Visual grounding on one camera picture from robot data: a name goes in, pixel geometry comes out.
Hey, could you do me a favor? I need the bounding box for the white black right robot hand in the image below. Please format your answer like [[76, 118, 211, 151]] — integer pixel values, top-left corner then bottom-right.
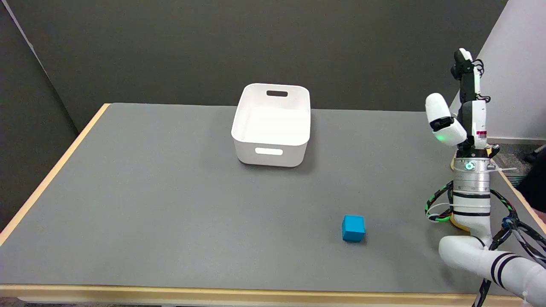
[[425, 48, 500, 159]]

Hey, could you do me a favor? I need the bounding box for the blue cube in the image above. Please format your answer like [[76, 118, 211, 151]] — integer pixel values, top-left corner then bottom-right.
[[342, 215, 366, 243]]

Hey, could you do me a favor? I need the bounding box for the black chair caster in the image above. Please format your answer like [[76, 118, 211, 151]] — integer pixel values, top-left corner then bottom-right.
[[524, 145, 546, 164]]

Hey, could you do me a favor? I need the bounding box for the floor vent grille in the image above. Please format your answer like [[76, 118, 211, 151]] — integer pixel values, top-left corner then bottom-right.
[[507, 173, 529, 189]]

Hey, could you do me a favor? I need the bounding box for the person in black clothing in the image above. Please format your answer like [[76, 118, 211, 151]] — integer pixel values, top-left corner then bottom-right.
[[523, 147, 546, 222]]

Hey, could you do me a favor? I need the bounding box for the yellow pear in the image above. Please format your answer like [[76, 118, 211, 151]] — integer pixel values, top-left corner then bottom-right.
[[450, 214, 470, 233]]

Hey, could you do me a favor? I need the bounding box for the white plastic basket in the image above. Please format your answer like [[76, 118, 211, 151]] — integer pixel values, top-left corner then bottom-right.
[[231, 83, 311, 168]]

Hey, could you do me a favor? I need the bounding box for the black cable with blue tape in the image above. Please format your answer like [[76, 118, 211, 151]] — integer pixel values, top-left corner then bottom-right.
[[473, 188, 546, 307]]

